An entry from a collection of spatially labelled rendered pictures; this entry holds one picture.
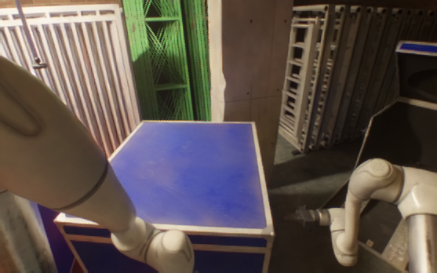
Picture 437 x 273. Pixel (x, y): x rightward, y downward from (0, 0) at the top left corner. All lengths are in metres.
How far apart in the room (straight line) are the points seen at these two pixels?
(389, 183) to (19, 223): 0.94
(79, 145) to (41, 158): 0.04
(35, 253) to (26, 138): 0.31
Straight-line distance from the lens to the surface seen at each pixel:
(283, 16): 2.15
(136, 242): 0.73
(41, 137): 0.27
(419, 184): 0.91
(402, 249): 2.74
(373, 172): 0.85
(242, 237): 1.06
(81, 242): 1.38
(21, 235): 0.51
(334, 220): 1.39
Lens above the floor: 1.89
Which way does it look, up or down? 28 degrees down
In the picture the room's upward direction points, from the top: 1 degrees counter-clockwise
